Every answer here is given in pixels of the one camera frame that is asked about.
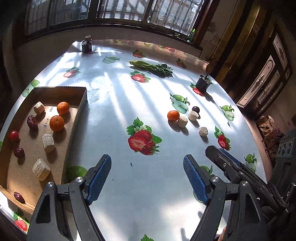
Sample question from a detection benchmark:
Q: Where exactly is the small orange tangerine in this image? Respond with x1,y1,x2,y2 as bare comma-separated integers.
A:
167,110,180,121

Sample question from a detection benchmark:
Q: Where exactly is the red jujube at tray edge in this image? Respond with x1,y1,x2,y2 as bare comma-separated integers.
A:
13,192,26,204

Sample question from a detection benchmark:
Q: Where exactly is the red cherry tomato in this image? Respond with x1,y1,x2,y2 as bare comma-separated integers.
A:
9,131,20,143

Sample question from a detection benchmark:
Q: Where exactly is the dark ink bottle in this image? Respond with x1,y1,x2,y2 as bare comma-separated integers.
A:
81,35,92,53

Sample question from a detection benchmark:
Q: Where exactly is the small dark red jujube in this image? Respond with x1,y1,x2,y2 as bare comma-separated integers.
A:
14,148,25,159

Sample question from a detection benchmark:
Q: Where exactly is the sugarcane chunk beside tangerine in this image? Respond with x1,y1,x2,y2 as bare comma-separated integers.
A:
177,116,188,128

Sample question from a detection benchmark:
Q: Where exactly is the black plant pot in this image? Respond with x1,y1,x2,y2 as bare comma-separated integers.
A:
195,73,212,93

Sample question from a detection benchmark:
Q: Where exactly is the carved wooden root ornament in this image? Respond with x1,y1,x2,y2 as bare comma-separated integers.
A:
256,115,285,149

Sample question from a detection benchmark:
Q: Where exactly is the large orange tangerine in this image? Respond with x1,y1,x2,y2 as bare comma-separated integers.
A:
50,115,65,132

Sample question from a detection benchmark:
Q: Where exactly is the green bottle on windowsill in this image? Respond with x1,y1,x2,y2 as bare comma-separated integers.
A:
188,29,196,42

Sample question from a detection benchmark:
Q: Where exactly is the large wrinkled red jujube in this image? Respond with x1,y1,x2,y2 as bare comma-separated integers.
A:
27,115,38,131

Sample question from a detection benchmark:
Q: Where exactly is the fruit print tablecloth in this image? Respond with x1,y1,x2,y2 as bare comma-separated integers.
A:
0,39,269,241

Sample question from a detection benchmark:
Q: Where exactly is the green leafy vegetable bunch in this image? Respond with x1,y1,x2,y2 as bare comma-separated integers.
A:
128,60,173,77

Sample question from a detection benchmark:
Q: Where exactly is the dark purple passion fruit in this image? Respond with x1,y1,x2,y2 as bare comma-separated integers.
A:
192,106,200,113

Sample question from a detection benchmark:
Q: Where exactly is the large sugarcane chunk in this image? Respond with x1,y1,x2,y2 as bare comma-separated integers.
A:
42,133,55,153

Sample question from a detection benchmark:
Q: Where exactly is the brown cardboard tray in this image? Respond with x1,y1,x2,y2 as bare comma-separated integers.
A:
1,86,87,215

